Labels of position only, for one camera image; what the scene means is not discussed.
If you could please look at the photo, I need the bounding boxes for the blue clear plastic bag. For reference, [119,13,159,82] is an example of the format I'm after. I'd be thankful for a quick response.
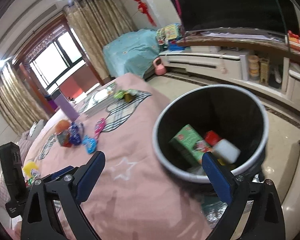
[68,122,84,146]

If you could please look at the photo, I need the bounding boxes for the blue candy blister pack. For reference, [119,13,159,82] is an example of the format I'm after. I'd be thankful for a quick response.
[82,135,97,154]

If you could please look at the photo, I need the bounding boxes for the pink candy blister pack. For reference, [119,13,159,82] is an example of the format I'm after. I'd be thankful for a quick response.
[94,118,106,140]

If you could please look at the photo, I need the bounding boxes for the red white carton box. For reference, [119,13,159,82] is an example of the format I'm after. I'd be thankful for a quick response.
[204,131,223,146]

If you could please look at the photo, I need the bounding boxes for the green milk carton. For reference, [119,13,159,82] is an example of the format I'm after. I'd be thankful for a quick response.
[170,125,212,166]

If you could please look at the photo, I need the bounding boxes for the red snack bag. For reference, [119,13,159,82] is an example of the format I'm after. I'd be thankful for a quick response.
[56,129,72,147]

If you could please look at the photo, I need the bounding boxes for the white rimmed trash bin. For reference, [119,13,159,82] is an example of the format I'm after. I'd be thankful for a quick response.
[152,85,269,185]

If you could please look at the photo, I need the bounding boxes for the yellow sponge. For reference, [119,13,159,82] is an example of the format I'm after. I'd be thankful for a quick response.
[23,161,40,178]

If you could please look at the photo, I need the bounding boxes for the beige left curtain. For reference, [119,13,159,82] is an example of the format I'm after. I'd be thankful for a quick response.
[0,62,49,135]

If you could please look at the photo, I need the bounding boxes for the orange apple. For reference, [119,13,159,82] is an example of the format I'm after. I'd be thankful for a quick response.
[55,119,71,134]

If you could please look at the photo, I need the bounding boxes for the pink blanket with plaid patches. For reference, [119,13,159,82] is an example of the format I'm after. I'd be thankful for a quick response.
[0,72,213,240]

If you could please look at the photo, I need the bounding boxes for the purple thermos bottle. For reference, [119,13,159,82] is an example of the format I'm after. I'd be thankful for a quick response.
[51,90,79,122]

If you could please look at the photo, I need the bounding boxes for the stack of children's books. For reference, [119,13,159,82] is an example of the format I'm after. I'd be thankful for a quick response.
[78,82,117,116]

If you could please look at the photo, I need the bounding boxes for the green gold snack wrapper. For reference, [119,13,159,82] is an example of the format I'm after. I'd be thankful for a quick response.
[114,89,138,103]

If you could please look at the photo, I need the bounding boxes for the teal covered furniture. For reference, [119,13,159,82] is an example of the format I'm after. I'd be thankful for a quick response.
[103,29,160,77]

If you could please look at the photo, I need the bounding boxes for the stacked yellow jars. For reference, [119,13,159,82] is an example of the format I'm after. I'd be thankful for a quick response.
[248,55,260,80]

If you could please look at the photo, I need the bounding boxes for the pink kettlebell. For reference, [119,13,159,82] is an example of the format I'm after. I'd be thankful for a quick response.
[153,57,166,76]

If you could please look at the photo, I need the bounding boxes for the white tv cabinet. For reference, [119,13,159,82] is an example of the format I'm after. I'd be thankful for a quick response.
[160,48,300,109]

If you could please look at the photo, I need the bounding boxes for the wooden building model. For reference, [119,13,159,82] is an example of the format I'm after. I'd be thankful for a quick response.
[260,58,270,86]

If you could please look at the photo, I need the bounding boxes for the beige window curtain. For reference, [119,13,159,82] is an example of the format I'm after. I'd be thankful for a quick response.
[63,0,136,80]

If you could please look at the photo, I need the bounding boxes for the colourful toy cash register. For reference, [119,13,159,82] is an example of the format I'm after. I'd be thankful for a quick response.
[156,23,185,51]

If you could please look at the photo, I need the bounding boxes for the black television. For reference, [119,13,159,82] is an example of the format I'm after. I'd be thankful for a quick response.
[171,0,300,34]

